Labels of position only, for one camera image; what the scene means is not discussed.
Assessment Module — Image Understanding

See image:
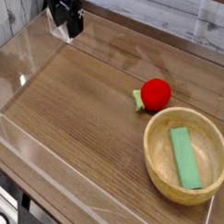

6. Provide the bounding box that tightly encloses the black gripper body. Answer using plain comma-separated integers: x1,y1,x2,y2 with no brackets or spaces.
47,0,82,8

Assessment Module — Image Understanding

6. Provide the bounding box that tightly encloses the red plush fruit green leaf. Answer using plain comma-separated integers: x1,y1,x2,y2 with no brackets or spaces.
133,78,171,112

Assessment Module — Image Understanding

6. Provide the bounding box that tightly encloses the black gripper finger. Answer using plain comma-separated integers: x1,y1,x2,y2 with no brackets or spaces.
47,0,67,27
66,6,84,38

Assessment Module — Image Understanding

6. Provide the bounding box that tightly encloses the wooden bowl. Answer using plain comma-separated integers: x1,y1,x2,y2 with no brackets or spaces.
144,107,224,206

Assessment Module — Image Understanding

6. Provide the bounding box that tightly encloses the black table leg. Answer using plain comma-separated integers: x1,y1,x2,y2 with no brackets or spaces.
20,193,31,211

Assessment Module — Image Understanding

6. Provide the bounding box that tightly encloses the green rectangular block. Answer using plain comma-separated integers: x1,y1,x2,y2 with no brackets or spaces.
170,127,203,190

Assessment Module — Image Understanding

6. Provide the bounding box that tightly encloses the clear acrylic tray wall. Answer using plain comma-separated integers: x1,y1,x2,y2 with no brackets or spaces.
0,112,149,224

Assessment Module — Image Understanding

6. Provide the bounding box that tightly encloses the clear acrylic corner bracket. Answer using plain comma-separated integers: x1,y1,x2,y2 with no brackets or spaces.
46,8,73,44

